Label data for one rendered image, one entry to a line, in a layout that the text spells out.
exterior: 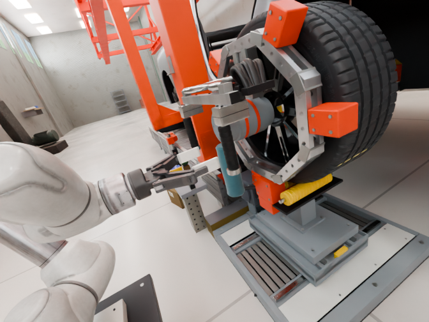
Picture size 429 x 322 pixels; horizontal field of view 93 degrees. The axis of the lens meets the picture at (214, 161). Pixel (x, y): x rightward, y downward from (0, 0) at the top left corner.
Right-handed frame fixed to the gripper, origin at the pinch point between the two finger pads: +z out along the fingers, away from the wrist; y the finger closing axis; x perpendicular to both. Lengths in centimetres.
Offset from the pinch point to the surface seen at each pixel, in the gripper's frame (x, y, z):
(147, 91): 24, -255, 28
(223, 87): 16.5, 1.7, 9.8
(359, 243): -67, 5, 60
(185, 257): -83, -59, -14
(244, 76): 17.6, 2.5, 15.8
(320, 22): 25.6, 6.0, 40.3
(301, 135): -2.3, 7.4, 28.5
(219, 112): 10.9, 2.4, 6.7
